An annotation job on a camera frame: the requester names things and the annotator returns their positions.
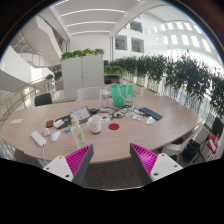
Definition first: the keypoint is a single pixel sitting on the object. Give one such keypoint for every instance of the black backpack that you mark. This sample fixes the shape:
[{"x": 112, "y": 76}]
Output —
[{"x": 190, "y": 150}]

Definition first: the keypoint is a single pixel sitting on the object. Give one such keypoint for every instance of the green tote bag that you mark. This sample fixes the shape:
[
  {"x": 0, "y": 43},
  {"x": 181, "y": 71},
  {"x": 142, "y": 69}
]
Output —
[{"x": 120, "y": 96}]

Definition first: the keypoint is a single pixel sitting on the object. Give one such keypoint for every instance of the dark blue keyboard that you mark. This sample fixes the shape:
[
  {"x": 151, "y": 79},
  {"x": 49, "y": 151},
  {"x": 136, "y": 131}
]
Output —
[{"x": 150, "y": 113}]

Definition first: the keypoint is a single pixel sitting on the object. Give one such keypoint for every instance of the white paper sheet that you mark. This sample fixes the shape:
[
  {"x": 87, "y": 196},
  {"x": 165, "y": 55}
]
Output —
[{"x": 16, "y": 121}]

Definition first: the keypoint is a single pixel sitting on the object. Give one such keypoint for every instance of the white cabinet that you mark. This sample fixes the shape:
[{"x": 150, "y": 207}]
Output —
[{"x": 82, "y": 76}]

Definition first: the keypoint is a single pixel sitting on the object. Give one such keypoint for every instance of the white mug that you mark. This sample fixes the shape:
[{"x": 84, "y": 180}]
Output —
[{"x": 95, "y": 125}]

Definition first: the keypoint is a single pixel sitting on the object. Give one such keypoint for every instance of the green plants atop cabinet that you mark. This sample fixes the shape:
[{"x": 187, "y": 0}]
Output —
[{"x": 81, "y": 53}]

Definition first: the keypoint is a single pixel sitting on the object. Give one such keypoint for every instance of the black chair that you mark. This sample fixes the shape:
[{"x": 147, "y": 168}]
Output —
[{"x": 43, "y": 99}]

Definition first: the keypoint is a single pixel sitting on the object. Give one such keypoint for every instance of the colourful sticker sheet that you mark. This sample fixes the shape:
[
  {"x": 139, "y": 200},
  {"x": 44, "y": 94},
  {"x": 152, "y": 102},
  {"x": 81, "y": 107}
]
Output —
[{"x": 105, "y": 118}]

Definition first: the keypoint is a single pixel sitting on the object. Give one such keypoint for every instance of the clear plastic bottle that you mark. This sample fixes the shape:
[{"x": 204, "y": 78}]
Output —
[{"x": 78, "y": 135}]

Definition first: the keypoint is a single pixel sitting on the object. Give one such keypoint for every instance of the flat round red coaster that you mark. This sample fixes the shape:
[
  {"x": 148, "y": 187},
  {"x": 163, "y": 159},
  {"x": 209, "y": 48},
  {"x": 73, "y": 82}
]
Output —
[{"x": 113, "y": 126}]

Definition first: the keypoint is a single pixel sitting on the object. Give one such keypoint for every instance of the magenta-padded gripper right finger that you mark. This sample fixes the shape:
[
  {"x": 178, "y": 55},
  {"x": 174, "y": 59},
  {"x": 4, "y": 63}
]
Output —
[{"x": 146, "y": 160}]

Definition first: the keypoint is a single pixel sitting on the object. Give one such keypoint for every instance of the small grey-white computer mouse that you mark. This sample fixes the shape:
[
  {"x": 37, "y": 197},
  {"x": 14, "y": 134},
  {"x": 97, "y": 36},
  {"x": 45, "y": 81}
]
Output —
[{"x": 46, "y": 132}]

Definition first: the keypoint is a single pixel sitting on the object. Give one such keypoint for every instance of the white chair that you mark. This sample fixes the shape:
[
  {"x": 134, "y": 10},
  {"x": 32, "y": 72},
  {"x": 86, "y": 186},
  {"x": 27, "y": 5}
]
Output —
[
  {"x": 176, "y": 146},
  {"x": 88, "y": 93}
]

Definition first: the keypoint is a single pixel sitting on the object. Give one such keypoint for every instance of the clear plastic packet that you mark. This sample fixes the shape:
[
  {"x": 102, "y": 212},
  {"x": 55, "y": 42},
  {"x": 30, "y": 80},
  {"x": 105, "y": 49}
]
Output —
[{"x": 150, "y": 120}]

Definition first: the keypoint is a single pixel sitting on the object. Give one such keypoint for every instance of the brown planter with plants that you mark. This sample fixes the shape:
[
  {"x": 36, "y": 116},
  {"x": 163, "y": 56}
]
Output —
[{"x": 58, "y": 81}]

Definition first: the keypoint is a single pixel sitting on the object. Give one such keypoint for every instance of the small teal tube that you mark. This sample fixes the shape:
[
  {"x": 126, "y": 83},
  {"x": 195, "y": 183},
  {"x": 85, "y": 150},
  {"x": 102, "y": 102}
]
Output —
[{"x": 67, "y": 130}]

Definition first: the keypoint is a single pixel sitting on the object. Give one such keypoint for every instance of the row of tall green plants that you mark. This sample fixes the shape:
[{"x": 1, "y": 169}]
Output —
[{"x": 186, "y": 76}]

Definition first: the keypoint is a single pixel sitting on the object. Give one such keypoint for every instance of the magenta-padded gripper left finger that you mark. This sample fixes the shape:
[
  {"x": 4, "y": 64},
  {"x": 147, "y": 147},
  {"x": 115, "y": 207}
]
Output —
[{"x": 79, "y": 159}]

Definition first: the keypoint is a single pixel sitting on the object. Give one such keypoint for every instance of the white card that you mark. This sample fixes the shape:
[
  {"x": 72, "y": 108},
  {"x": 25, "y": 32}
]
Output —
[{"x": 137, "y": 117}]

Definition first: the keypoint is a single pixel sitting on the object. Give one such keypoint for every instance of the clear glass jar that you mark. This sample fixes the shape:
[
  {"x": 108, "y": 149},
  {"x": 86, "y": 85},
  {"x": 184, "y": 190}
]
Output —
[{"x": 104, "y": 99}]

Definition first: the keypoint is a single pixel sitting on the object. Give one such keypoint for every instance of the white power strip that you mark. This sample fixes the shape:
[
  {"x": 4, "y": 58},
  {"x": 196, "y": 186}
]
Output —
[{"x": 38, "y": 138}]

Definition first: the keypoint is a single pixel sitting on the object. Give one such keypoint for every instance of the white packet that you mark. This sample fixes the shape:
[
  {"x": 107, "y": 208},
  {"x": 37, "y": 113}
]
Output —
[{"x": 58, "y": 123}]

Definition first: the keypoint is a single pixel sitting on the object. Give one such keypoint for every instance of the black power adapter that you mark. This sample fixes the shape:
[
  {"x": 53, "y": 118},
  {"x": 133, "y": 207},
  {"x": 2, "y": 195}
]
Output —
[{"x": 94, "y": 110}]

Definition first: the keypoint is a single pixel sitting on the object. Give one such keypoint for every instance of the black notebook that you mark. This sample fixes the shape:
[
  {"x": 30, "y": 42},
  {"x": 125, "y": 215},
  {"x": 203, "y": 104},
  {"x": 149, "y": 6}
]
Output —
[{"x": 66, "y": 120}]

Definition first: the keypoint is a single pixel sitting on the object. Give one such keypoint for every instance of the small black and red case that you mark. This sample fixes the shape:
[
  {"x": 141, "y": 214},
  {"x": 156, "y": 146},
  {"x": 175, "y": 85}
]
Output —
[{"x": 49, "y": 123}]

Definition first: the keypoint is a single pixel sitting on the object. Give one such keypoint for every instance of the printed booklet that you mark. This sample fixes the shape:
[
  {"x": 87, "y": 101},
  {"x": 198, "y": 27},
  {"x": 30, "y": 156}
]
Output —
[{"x": 80, "y": 114}]

